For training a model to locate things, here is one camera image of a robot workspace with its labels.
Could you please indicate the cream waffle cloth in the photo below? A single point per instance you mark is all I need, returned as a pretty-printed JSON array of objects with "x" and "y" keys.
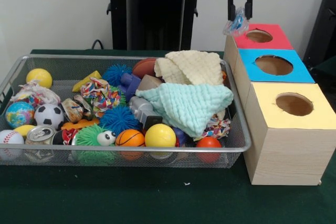
[{"x": 194, "y": 68}]

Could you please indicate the mint green waffle cloth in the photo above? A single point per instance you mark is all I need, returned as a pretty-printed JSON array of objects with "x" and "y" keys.
[{"x": 189, "y": 106}]

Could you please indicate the yellow ball with seam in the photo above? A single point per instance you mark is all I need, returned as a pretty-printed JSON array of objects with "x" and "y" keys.
[{"x": 39, "y": 78}]

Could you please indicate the wooden box with three holes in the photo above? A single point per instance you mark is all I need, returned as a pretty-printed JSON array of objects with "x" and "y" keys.
[{"x": 288, "y": 155}]

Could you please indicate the red-orange ball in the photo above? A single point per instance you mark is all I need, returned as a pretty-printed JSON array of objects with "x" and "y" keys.
[{"x": 208, "y": 142}]

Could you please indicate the smooth yellow ball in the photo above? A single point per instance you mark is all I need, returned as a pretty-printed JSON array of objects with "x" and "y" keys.
[{"x": 160, "y": 135}]

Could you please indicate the small orange basketball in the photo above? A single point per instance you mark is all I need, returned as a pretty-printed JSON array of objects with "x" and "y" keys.
[{"x": 130, "y": 138}]

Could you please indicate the green spiky toy with eyes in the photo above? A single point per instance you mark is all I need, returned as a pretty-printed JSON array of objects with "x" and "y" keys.
[{"x": 86, "y": 137}]

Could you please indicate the black and white soccer ball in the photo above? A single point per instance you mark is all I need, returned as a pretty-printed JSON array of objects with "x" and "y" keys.
[{"x": 48, "y": 115}]

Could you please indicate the silver drink can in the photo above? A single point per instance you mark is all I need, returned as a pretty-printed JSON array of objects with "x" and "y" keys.
[{"x": 40, "y": 132}]

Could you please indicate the globe print ball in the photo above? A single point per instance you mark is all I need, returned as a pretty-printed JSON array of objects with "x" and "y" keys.
[{"x": 20, "y": 114}]

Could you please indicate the white baseball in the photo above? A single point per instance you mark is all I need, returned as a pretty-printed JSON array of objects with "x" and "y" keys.
[{"x": 10, "y": 138}]

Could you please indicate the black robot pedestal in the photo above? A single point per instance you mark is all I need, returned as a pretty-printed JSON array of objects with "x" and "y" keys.
[{"x": 157, "y": 11}]

